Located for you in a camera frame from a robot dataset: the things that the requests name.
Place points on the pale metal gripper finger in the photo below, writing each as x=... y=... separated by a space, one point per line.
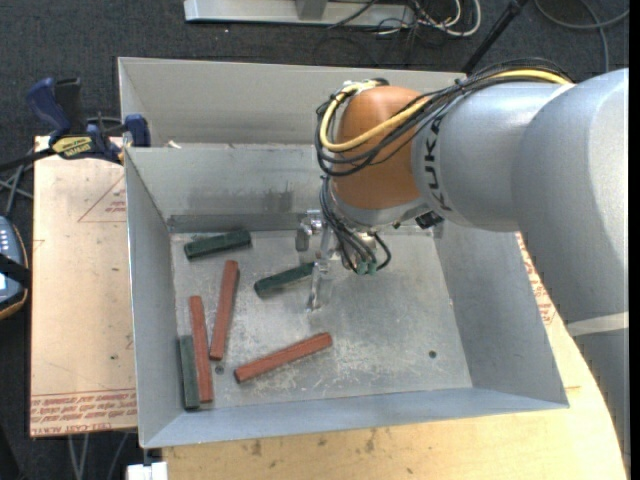
x=327 y=283
x=314 y=288

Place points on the dark green flat block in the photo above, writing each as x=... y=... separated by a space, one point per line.
x=280 y=280
x=189 y=373
x=217 y=244

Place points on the red-brown flat block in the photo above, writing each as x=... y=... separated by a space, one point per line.
x=282 y=357
x=224 y=310
x=201 y=350

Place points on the grey metal bin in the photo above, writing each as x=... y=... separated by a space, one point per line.
x=390 y=338

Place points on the black cylinder on white bracket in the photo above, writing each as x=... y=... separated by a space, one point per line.
x=428 y=219

